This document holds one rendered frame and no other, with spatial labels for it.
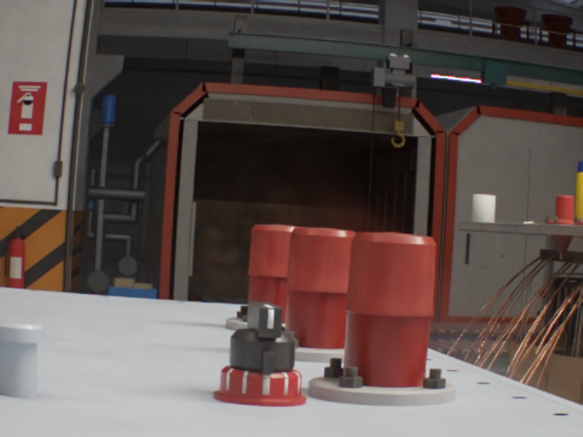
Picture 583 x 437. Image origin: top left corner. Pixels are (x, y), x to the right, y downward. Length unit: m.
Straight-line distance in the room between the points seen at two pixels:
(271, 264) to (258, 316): 0.71
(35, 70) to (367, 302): 10.69
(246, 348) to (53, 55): 10.73
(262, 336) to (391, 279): 0.12
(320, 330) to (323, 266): 0.07
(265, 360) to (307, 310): 0.39
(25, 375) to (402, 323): 0.32
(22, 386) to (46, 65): 10.79
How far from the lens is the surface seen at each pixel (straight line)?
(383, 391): 1.06
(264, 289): 1.73
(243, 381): 1.03
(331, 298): 1.41
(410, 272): 1.08
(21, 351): 0.95
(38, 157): 11.66
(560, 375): 4.02
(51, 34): 11.75
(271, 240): 1.73
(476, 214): 4.65
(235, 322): 1.73
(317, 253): 1.40
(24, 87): 11.70
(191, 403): 1.01
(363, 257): 1.09
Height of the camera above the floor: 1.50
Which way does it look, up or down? level
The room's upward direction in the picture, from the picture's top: 3 degrees clockwise
